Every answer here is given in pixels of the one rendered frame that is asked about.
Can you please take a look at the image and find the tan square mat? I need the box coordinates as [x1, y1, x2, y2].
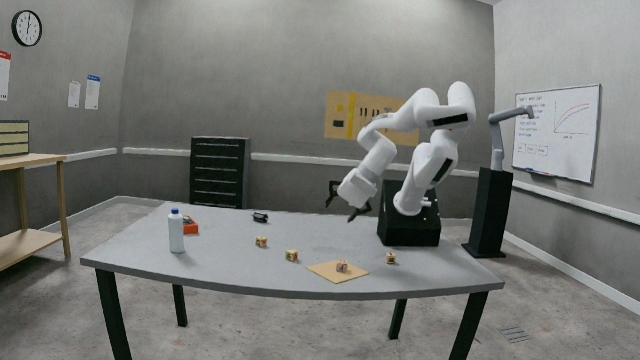
[306, 260, 369, 284]

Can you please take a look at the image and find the white plastic bottle with blue cap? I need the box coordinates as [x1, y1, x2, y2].
[168, 208, 185, 253]

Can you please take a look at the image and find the orange pocket multimeter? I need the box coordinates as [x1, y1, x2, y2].
[183, 215, 198, 234]

